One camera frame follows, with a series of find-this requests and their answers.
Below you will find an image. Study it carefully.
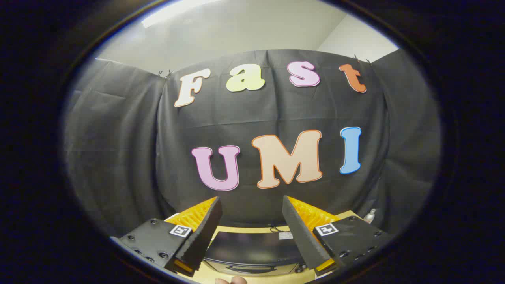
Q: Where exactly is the black toaster oven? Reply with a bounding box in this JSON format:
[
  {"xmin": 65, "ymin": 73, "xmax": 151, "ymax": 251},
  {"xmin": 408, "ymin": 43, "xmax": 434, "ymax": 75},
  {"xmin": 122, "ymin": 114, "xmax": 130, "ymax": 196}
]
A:
[{"xmin": 203, "ymin": 231, "xmax": 307, "ymax": 275}]

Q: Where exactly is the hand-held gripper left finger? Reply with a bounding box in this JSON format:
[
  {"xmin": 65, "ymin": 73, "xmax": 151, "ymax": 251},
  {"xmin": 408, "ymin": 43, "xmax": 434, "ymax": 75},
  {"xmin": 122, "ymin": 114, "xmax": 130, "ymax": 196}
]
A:
[{"xmin": 110, "ymin": 196, "xmax": 223, "ymax": 277}]

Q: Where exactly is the black backdrop cloth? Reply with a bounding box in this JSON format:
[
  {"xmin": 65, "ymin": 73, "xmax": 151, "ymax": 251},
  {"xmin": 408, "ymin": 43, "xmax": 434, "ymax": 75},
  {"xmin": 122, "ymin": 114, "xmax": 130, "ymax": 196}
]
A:
[{"xmin": 63, "ymin": 49, "xmax": 441, "ymax": 237}]

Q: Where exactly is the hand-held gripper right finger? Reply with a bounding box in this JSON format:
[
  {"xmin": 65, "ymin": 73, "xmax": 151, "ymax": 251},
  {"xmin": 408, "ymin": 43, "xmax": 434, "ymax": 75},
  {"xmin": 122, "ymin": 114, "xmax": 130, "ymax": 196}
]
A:
[{"xmin": 282, "ymin": 195, "xmax": 392, "ymax": 277}]

